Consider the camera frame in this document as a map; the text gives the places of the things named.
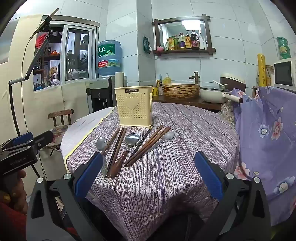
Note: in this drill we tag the white pot with glass lid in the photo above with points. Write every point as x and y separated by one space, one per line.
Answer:
212 93

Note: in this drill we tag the pale grey table cover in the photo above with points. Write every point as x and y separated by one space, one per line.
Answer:
78 129

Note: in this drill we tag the cream plastic utensil holder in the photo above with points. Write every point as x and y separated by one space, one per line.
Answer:
134 106

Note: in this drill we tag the paper cup stack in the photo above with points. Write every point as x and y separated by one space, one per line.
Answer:
119 80

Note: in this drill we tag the stack of green noodle cups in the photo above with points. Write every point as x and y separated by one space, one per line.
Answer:
282 47

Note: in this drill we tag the dark wooden framed shelf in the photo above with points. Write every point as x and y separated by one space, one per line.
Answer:
157 34

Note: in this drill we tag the beige board panel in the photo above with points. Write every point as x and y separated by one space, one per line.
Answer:
23 104

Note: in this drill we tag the white ladle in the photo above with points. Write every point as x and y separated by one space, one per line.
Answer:
219 83

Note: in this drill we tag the wooden counter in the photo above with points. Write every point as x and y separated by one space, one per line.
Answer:
185 102

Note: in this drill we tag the green wall packet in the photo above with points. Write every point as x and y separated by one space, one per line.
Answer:
146 45

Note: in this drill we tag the purple floral blanket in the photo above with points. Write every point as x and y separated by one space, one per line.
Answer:
266 150

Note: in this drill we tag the yellow cup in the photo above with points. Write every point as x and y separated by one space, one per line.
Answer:
155 90

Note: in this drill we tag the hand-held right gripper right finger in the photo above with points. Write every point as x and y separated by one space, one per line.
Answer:
208 173

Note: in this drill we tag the yellow seasoning bag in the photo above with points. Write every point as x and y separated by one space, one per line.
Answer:
171 44

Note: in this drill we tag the wooden chair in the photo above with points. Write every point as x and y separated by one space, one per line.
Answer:
61 114

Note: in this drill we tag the round printed chair cushion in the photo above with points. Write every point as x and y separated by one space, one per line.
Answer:
59 133

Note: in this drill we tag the yellow wrap roll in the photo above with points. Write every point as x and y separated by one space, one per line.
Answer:
261 69

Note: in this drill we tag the pink small pot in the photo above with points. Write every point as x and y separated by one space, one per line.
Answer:
159 48

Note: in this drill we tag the yellow oil bottle purple label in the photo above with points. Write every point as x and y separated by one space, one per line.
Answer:
182 41

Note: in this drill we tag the yellow soap bottle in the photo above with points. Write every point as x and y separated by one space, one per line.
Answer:
167 80

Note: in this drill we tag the white rice cooker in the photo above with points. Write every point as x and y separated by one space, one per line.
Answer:
233 80

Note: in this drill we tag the grey water dispenser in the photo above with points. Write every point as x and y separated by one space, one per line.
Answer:
99 95

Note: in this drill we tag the dark soy sauce bottle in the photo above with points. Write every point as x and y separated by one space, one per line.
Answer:
195 39

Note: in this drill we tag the white microwave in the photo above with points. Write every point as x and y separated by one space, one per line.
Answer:
284 73

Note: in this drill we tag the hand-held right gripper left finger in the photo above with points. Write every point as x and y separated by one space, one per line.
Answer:
89 176

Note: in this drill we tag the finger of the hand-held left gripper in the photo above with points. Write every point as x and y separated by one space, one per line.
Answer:
23 139
44 138

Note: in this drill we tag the white plastic bottle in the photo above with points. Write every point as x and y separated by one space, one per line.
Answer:
201 42

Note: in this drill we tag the person's left hand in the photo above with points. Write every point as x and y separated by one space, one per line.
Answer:
16 194

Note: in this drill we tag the black floor stand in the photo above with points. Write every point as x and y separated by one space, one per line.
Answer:
34 60

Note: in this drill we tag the wooden display shelf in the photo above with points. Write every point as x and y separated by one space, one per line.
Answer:
46 60

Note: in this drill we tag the green capped oil bottle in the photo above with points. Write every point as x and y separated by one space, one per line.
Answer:
176 42

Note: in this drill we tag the person's left forearm red sleeve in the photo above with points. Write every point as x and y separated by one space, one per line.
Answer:
11 227

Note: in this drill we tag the small steel spoon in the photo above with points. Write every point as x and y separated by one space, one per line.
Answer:
101 143

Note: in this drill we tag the amber bottle yellow label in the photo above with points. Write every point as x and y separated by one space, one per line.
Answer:
187 41

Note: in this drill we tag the large steel spoon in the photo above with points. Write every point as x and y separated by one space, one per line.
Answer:
132 139

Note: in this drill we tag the black chopstick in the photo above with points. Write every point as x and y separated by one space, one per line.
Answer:
143 140
116 148

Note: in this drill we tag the wicker sink basin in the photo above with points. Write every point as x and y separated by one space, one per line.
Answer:
180 91

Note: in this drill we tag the blue water jug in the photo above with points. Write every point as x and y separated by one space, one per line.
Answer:
109 58

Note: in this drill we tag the sliding window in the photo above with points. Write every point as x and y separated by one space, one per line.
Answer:
78 53

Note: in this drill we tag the bronze faucet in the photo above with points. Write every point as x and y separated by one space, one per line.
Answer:
196 77

